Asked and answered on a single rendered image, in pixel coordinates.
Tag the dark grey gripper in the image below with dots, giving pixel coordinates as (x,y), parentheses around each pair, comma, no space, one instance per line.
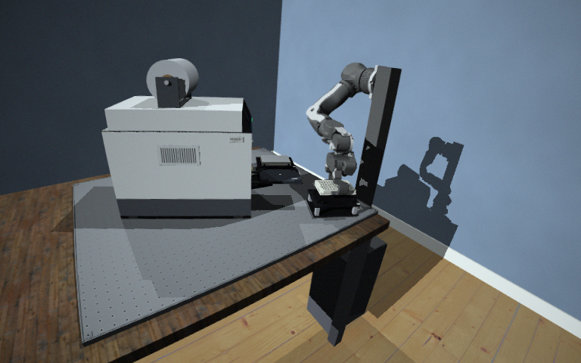
(345,166)

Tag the grey cylinder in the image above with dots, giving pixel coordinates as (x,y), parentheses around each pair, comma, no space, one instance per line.
(181,68)

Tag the black rectangular frame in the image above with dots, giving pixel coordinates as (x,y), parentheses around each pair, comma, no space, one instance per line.
(341,205)
(274,167)

